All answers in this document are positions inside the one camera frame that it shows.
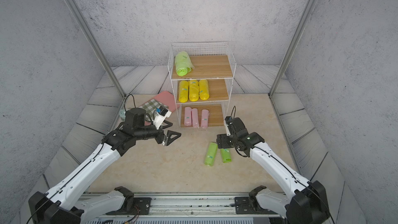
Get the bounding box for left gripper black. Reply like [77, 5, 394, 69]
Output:
[134, 120, 182, 146]

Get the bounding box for pink bag roll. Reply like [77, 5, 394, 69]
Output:
[191, 108, 200, 128]
[183, 107, 192, 127]
[201, 109, 209, 129]

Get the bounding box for yellow bag roll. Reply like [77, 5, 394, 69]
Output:
[189, 80, 200, 102]
[199, 79, 209, 101]
[178, 80, 189, 103]

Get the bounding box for light green bag roll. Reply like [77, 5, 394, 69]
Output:
[175, 51, 194, 77]

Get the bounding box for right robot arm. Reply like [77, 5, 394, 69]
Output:
[217, 116, 333, 224]

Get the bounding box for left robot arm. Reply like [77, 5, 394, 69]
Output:
[28, 107, 181, 224]

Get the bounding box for green checkered cloth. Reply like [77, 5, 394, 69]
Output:
[139, 99, 167, 116]

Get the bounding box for pink tray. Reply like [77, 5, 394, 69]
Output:
[139, 91, 177, 113]

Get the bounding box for mint green bottle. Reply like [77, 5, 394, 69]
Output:
[119, 109, 126, 121]

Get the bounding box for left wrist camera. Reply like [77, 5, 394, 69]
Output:
[153, 105, 172, 130]

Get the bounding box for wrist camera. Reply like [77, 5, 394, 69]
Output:
[153, 105, 172, 130]
[224, 116, 232, 136]

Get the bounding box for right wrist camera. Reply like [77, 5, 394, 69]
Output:
[224, 116, 232, 136]

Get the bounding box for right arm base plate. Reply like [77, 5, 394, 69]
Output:
[234, 197, 276, 215]

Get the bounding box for white wire wooden shelf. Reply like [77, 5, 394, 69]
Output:
[168, 42, 237, 128]

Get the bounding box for aluminium mounting rail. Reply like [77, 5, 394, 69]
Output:
[74, 192, 330, 224]

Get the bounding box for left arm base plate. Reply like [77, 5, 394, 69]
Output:
[106, 197, 152, 216]

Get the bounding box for right aluminium frame post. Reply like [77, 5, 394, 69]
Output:
[268, 0, 317, 99]

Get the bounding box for aluminium frame post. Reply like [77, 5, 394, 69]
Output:
[268, 0, 317, 99]
[64, 0, 126, 99]

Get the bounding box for left aluminium frame post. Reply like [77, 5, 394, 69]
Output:
[64, 0, 126, 99]

